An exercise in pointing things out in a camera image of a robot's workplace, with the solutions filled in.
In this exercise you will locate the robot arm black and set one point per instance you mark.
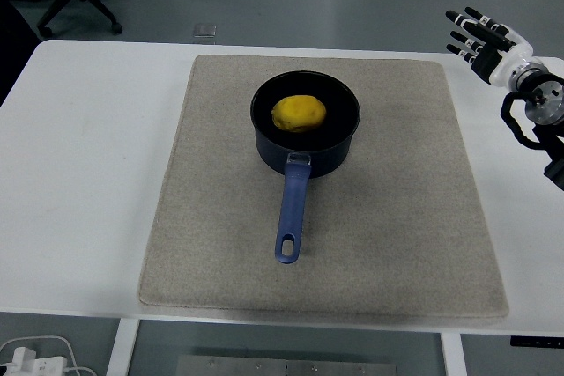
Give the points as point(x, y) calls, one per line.
point(548, 101)

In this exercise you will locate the grey metal plate with screws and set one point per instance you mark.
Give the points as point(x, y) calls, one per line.
point(286, 367)

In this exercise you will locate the beige fabric mat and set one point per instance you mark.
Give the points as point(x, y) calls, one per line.
point(220, 239)

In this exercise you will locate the white power adapter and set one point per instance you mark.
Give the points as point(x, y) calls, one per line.
point(31, 363)

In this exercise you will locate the black table control panel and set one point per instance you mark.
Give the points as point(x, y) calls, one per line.
point(537, 341)

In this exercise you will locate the yellow potato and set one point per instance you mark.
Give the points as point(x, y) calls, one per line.
point(299, 112)

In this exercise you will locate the white table leg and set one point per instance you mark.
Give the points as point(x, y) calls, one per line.
point(454, 356)
point(119, 349)

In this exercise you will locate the silver floor socket plate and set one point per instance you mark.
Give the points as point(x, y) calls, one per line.
point(205, 30)

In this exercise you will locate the person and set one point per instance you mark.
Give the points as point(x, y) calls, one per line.
point(11, 50)

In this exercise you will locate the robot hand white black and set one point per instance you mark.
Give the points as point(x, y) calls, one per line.
point(502, 63)

